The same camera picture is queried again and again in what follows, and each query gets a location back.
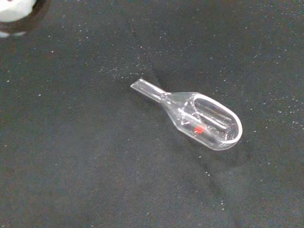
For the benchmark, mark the clear glass weighing funnel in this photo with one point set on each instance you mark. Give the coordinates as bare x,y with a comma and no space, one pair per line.
213,123

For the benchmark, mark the black bench cloth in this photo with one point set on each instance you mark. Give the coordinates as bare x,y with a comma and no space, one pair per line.
95,166

